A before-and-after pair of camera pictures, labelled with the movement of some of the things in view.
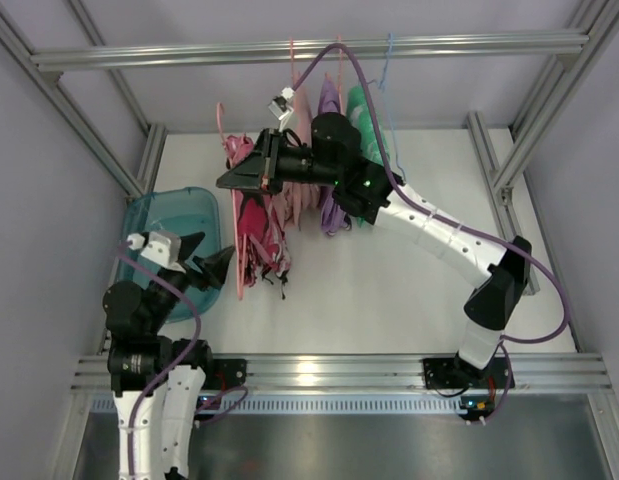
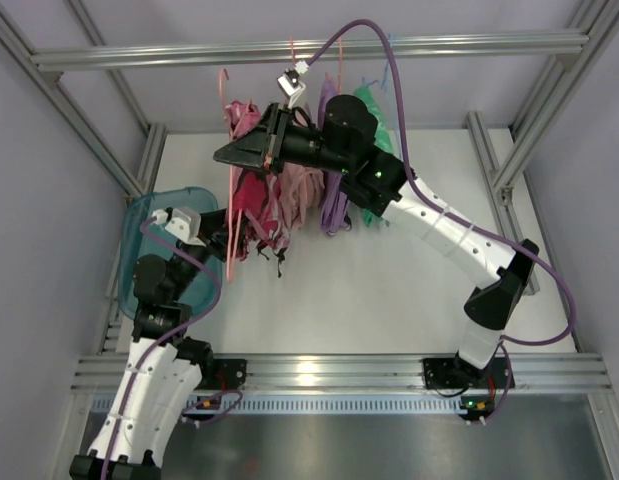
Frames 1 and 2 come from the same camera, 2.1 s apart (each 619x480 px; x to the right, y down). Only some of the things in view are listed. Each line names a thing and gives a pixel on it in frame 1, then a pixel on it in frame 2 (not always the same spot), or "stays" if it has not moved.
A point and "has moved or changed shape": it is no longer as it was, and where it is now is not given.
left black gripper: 192,266 -> 221,234
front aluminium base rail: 330,374 stays
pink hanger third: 340,79 stays
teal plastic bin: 184,211 stays
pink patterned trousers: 263,249 has moved or changed shape
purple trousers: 333,215 stays
